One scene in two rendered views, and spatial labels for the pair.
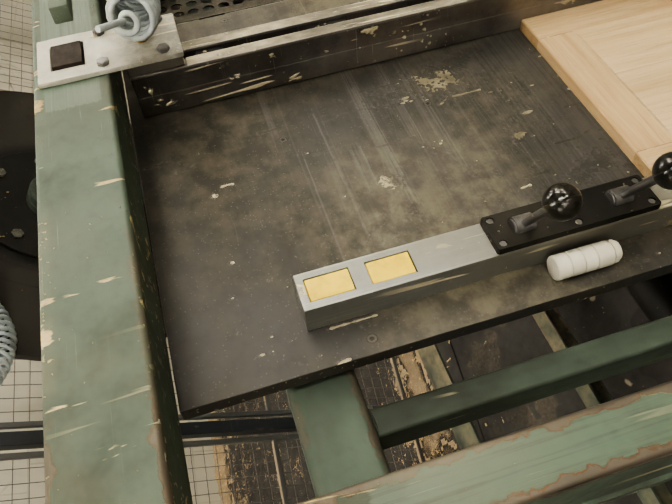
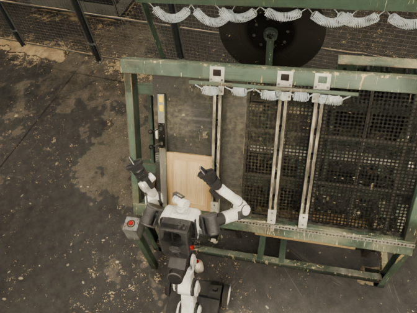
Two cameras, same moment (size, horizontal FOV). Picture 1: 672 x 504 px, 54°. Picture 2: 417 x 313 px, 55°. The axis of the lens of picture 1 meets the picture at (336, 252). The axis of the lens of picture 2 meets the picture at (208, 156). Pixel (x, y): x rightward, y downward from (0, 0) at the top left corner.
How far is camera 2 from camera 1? 2.61 m
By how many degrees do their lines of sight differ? 51
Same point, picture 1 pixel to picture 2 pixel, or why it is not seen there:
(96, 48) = (216, 78)
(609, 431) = (130, 120)
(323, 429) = (147, 88)
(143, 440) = (137, 71)
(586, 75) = (193, 157)
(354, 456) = (143, 90)
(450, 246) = (161, 117)
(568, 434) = (131, 116)
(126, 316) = (154, 72)
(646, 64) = (192, 167)
